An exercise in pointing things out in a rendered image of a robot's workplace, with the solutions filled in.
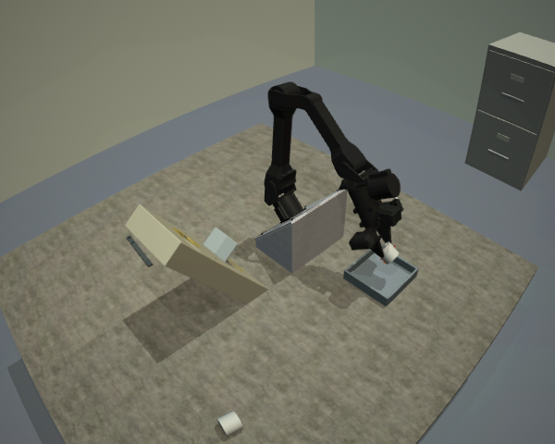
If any dark grey flat bar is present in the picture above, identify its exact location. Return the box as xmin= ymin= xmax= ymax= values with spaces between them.
xmin=127 ymin=235 xmax=153 ymax=267

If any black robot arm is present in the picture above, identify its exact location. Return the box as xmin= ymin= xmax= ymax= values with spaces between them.
xmin=265 ymin=82 xmax=403 ymax=227

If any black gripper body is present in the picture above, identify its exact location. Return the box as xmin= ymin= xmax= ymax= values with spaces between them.
xmin=349 ymin=200 xmax=380 ymax=250

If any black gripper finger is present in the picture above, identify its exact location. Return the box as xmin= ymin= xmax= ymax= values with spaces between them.
xmin=376 ymin=224 xmax=392 ymax=244
xmin=370 ymin=236 xmax=384 ymax=258

